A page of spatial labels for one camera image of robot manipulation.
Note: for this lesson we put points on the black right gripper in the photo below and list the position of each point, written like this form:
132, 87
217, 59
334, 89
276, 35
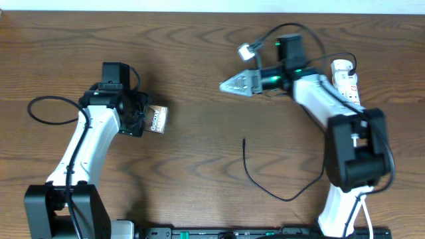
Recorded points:
250, 83

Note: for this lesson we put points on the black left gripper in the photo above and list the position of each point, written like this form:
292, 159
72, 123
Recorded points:
135, 127

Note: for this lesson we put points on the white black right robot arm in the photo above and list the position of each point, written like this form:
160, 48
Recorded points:
357, 154

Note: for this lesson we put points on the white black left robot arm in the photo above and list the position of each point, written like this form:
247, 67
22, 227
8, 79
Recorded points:
68, 204

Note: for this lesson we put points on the white usb charger plug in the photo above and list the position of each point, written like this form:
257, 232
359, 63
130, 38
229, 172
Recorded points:
342, 68

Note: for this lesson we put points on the white power strip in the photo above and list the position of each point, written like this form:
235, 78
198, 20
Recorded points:
351, 93

